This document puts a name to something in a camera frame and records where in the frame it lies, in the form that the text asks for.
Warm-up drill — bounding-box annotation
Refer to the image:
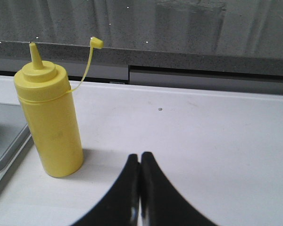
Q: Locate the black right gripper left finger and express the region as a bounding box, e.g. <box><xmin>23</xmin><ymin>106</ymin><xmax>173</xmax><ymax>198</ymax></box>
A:
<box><xmin>73</xmin><ymin>154</ymin><xmax>140</xmax><ymax>226</ymax></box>

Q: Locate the yellow squeeze bottle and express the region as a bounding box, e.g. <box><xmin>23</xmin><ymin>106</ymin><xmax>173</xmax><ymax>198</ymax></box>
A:
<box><xmin>13</xmin><ymin>36</ymin><xmax>104</xmax><ymax>178</ymax></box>

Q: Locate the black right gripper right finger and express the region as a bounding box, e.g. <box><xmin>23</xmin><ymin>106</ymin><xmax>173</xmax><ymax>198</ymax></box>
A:
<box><xmin>140</xmin><ymin>152</ymin><xmax>215</xmax><ymax>226</ymax></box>

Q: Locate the silver digital kitchen scale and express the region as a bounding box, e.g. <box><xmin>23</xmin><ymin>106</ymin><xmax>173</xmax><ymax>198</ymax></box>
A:
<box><xmin>0</xmin><ymin>103</ymin><xmax>31</xmax><ymax>181</ymax></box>

